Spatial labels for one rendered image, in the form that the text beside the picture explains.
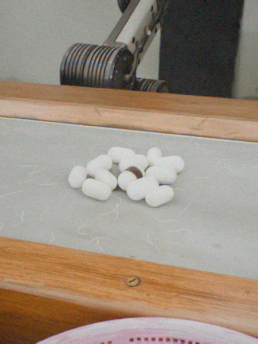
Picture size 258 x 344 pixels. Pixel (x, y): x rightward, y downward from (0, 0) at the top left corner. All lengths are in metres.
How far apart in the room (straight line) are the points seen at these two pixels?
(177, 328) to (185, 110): 0.40
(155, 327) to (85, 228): 0.16
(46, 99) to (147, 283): 0.44
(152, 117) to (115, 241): 0.27
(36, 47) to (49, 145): 2.29
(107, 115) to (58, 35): 2.15
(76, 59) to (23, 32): 1.99
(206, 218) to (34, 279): 0.19
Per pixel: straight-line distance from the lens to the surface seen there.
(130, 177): 0.45
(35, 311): 0.33
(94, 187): 0.44
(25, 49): 2.89
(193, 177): 0.49
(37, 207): 0.44
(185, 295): 0.31
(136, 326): 0.28
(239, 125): 0.61
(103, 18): 2.64
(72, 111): 0.65
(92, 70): 0.87
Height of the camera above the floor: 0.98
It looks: 29 degrees down
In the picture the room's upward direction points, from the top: straight up
